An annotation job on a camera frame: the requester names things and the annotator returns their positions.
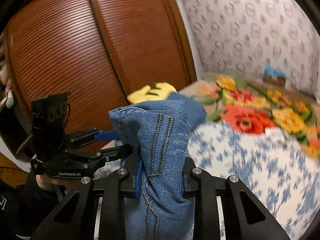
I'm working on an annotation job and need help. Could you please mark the blue denim jeans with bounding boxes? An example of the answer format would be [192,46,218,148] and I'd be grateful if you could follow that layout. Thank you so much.
[108,93,206,239]

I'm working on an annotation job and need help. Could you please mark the person's left hand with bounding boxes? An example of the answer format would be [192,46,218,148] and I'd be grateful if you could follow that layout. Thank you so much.
[35,174,79,194]

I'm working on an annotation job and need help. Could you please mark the blue floral white quilt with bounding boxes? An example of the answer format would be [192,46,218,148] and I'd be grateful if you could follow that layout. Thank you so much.
[186,122,319,239]

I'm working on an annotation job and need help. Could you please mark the yellow Pikachu plush toy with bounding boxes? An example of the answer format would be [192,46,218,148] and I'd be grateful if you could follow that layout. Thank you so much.
[127,82,177,105]

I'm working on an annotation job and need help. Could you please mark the brown louvered wooden wardrobe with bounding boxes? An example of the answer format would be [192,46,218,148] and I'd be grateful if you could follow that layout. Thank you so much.
[1,0,196,135]

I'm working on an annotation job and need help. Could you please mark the floral fleece bed blanket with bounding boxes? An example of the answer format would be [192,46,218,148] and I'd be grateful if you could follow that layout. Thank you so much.
[180,73,319,160]

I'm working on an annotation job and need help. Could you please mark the circle patterned sheer curtain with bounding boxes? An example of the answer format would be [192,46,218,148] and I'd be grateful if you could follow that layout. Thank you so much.
[181,0,319,96]

